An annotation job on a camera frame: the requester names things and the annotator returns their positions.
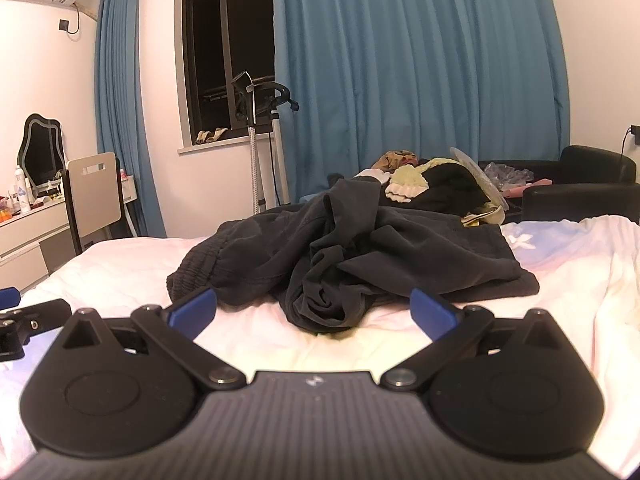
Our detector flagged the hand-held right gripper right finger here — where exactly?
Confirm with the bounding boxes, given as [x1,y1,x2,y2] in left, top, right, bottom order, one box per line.
[380,287,569,392]

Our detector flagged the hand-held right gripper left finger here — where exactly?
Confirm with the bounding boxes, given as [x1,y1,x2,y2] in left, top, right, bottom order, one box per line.
[60,287,247,392]

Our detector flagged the dark grey pants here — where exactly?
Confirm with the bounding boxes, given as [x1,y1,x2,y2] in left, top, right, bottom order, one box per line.
[166,177,541,336]

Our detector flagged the white dresser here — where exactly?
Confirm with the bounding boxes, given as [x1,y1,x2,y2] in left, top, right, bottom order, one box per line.
[0,192,137,291]

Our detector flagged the colourful cosmetics clutter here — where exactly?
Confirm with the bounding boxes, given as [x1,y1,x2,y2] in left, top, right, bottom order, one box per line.
[0,189,22,224]

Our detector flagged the white spray bottle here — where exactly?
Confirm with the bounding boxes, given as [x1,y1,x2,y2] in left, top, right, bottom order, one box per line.
[14,165,32,216]

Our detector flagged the cream tote bag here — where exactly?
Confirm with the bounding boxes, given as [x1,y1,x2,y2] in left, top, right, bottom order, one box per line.
[461,202,509,227]

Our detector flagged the black garment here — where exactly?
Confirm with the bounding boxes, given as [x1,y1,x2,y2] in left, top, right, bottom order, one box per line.
[384,165,493,217]

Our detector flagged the pale yellow knit garment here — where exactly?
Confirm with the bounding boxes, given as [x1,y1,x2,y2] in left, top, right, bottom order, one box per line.
[385,157,467,204]

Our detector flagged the bed with white sheet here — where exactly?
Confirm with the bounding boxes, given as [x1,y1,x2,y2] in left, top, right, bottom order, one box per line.
[0,215,640,480]

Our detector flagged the wavy framed vanity mirror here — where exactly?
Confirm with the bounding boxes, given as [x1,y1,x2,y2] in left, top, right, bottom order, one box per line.
[17,113,68,189]

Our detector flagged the white garment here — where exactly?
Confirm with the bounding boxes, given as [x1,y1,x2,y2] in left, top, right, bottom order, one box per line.
[354,169,392,187]

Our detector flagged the translucent plastic cover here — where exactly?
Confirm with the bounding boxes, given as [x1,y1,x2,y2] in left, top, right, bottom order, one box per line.
[449,147,509,211]

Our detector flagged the pink cloth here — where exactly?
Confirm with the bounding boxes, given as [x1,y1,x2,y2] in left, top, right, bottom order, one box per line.
[500,178,551,202]

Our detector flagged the clear plastic bag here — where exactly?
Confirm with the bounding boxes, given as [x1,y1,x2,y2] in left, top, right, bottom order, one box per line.
[482,161,536,192]

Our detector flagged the brown patterned cloth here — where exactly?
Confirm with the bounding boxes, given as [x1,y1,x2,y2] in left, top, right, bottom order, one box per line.
[370,149,421,173]

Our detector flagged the black sofa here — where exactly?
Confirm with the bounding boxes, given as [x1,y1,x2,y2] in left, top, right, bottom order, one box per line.
[477,145,640,224]

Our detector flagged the standing garment steamer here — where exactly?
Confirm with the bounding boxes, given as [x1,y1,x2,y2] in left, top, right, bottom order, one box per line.
[231,71,302,217]

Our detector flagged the narrow blue curtain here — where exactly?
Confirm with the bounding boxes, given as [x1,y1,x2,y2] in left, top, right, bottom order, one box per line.
[94,0,168,239]

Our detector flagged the wide blue curtain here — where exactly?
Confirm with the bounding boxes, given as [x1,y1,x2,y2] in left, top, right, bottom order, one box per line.
[272,0,572,206]

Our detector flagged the dark framed window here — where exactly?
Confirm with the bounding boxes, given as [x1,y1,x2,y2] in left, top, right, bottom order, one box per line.
[175,0,279,147]

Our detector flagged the black charger plug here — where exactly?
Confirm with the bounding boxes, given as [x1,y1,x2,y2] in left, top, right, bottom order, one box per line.
[621,124,640,159]

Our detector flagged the beige chair with black frame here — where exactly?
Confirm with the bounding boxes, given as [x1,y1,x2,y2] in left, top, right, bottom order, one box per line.
[61,151,132,256]

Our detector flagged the wall socket with cable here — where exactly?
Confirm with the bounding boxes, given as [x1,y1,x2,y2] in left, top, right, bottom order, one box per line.
[58,6,82,36]

